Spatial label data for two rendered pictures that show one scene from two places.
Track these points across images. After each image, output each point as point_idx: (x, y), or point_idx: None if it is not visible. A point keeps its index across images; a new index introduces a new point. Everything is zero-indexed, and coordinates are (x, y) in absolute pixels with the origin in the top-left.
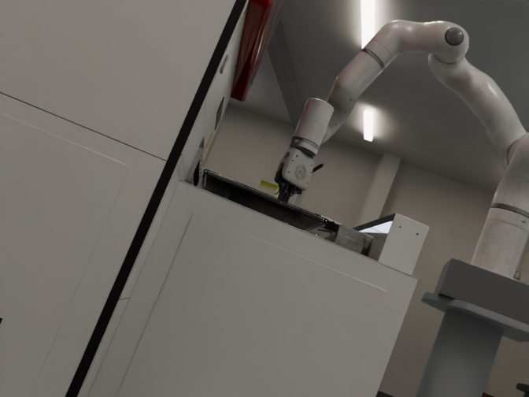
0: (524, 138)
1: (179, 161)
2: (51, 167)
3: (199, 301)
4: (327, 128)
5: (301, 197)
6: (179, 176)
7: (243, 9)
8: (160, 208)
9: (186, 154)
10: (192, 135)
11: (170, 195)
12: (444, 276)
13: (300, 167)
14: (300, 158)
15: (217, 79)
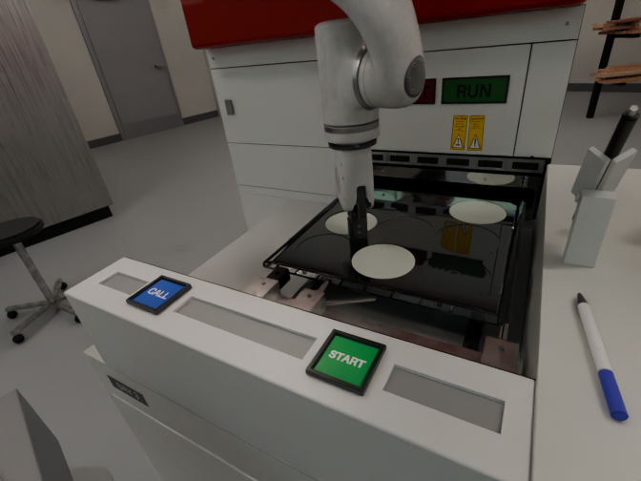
0: None
1: (239, 189)
2: None
3: None
4: (370, 61)
5: (570, 233)
6: (275, 197)
7: (208, 60)
8: (247, 219)
9: (257, 181)
10: (243, 168)
11: (274, 211)
12: (46, 439)
13: (336, 171)
14: (334, 156)
15: (240, 118)
